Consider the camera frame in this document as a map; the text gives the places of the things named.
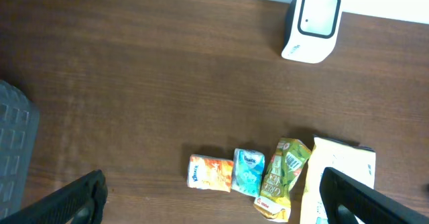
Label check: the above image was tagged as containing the yellow snack bag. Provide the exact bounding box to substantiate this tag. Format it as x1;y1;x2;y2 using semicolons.
300;136;376;224

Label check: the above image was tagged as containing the dark grey plastic basket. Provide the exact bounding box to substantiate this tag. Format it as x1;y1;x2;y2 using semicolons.
1;80;40;219

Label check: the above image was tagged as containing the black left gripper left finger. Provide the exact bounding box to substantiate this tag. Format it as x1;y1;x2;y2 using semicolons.
1;170;108;224

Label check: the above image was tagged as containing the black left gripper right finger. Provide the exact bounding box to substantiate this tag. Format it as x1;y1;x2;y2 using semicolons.
320;167;428;224

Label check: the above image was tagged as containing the teal tissue pack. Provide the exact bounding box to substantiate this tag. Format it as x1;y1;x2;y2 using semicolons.
231;148;265;197

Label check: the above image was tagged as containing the green tea drink carton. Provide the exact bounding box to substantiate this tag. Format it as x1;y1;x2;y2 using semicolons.
253;137;311;223

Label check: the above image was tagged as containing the white barcode scanner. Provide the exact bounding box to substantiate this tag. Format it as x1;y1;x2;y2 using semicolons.
281;0;343;64

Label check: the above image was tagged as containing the orange tissue pack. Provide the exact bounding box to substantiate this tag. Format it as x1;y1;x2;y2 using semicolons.
187;154;234;192

